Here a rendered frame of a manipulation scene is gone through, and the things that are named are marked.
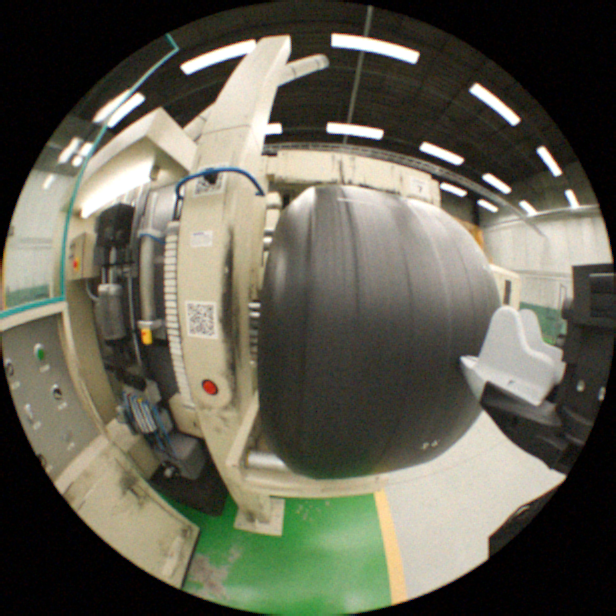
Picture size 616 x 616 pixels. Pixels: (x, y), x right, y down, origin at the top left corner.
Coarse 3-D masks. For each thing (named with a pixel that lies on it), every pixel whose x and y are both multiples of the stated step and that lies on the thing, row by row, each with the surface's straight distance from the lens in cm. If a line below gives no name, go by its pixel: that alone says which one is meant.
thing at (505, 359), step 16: (496, 320) 14; (512, 320) 13; (496, 336) 14; (512, 336) 13; (480, 352) 15; (496, 352) 14; (512, 352) 13; (528, 352) 12; (464, 368) 16; (480, 368) 14; (496, 368) 14; (512, 368) 13; (528, 368) 12; (544, 368) 12; (480, 384) 14; (512, 384) 13; (528, 384) 13; (544, 384) 12; (528, 400) 12
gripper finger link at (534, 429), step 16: (496, 384) 13; (480, 400) 13; (496, 400) 12; (512, 400) 12; (544, 400) 13; (496, 416) 12; (512, 416) 11; (528, 416) 10; (544, 416) 11; (512, 432) 11; (528, 432) 10; (544, 432) 10; (528, 448) 11; (544, 448) 11; (560, 448) 10; (576, 448) 13
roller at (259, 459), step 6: (252, 450) 48; (258, 450) 49; (252, 456) 47; (258, 456) 47; (264, 456) 47; (270, 456) 47; (276, 456) 47; (246, 462) 48; (252, 462) 47; (258, 462) 47; (264, 462) 47; (270, 462) 46; (276, 462) 46; (264, 468) 48; (270, 468) 47; (276, 468) 47; (282, 468) 47
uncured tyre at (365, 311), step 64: (320, 192) 23; (384, 192) 29; (320, 256) 14; (384, 256) 15; (448, 256) 19; (320, 320) 12; (384, 320) 13; (448, 320) 16; (320, 384) 13; (384, 384) 14; (448, 384) 18; (320, 448) 17; (384, 448) 19; (448, 448) 29
